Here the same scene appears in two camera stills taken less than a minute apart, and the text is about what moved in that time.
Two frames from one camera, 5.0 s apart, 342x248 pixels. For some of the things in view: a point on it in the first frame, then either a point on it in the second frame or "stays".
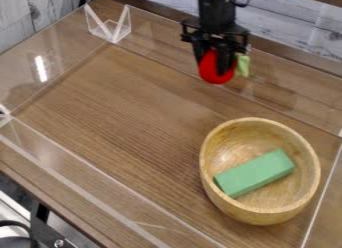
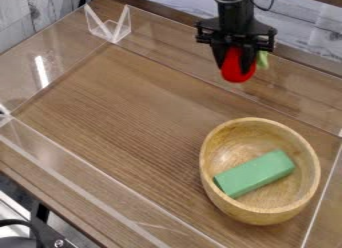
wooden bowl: [259, 169] stays
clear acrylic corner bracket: [109, 30] stays
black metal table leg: [44, 236] stays
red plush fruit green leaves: [208, 67] → [231, 70]
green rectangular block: [255, 173] stays
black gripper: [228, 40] → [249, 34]
